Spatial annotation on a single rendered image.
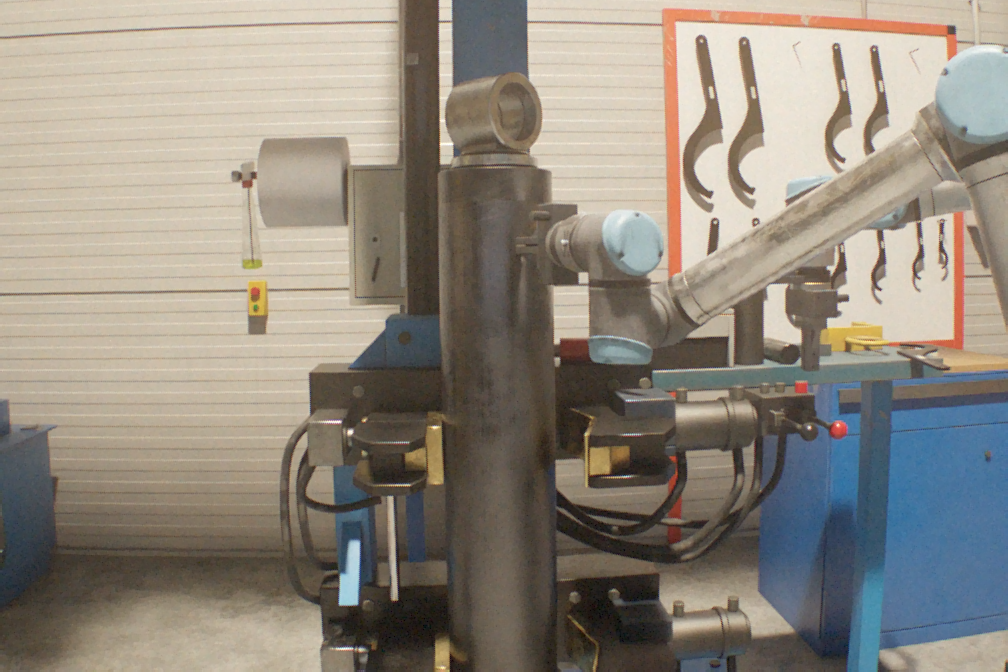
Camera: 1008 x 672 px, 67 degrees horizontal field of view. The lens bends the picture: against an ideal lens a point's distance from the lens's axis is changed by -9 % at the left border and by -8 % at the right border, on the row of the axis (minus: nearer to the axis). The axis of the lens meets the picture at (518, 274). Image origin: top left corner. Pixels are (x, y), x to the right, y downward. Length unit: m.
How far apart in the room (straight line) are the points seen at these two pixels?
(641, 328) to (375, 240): 1.31
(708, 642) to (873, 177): 1.09
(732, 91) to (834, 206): 2.63
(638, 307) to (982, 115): 0.51
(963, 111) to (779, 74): 2.90
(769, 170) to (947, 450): 1.54
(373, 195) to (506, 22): 0.66
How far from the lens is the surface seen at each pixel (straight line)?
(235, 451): 3.74
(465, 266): 1.45
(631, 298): 1.15
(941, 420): 2.86
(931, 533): 2.95
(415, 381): 1.73
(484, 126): 1.49
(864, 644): 2.40
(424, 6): 1.94
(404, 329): 1.75
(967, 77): 1.02
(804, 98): 3.91
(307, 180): 2.35
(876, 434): 2.22
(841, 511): 2.75
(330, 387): 1.74
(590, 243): 1.17
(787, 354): 1.88
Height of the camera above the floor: 1.31
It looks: 1 degrees down
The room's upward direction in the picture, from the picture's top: 1 degrees counter-clockwise
